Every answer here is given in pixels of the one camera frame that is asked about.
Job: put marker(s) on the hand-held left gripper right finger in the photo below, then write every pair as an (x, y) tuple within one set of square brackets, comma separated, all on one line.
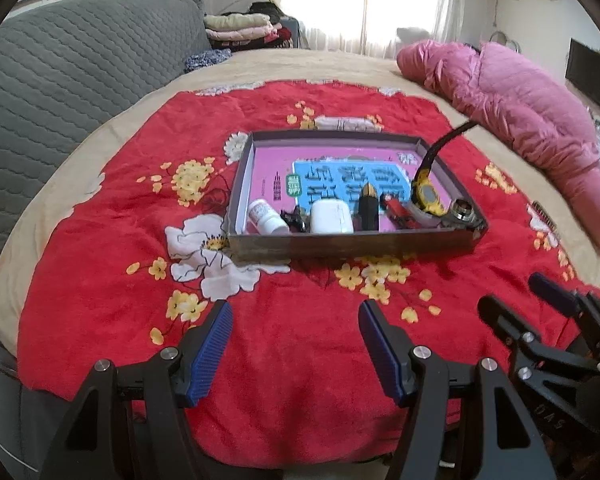
[(377, 350)]

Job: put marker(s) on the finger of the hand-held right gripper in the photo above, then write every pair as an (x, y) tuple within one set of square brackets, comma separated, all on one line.
[(550, 287), (500, 317)]

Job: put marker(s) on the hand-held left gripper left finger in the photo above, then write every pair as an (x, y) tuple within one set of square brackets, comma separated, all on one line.
[(210, 350)]

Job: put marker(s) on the grey box with pink print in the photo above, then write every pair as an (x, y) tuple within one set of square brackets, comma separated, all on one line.
[(355, 247)]

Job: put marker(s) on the chrome metal fitting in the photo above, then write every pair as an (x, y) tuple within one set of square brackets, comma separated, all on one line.
[(462, 210)]

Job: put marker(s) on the red lighter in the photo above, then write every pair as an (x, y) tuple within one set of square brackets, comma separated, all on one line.
[(397, 212)]

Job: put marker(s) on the white earbuds case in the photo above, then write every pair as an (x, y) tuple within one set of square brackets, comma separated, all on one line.
[(332, 217)]

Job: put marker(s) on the black gold-tipped tube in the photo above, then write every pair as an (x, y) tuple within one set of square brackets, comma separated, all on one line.
[(368, 210)]

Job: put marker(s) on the black clip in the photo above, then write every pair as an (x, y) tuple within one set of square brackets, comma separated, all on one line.
[(294, 220)]

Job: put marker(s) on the small white bottle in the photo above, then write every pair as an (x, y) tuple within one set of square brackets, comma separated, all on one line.
[(267, 217)]

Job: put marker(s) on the red floral blanket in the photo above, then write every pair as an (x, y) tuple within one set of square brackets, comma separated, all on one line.
[(130, 210)]

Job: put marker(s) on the pink quilted jacket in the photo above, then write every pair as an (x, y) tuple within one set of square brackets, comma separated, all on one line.
[(520, 100)]

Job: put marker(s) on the black television screen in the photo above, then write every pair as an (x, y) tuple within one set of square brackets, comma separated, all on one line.
[(592, 72)]

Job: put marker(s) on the blue patterned cloth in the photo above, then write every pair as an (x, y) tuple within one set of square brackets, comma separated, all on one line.
[(205, 60)]

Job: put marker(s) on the beige bed sheet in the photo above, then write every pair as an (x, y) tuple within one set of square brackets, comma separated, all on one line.
[(305, 65)]

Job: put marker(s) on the white curtain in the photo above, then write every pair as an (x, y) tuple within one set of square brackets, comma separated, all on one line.
[(450, 0)]

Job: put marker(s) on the grey quilted headboard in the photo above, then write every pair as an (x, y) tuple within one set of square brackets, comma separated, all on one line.
[(70, 70)]

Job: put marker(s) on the stack of folded clothes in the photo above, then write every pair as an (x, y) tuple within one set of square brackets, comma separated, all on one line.
[(240, 25)]

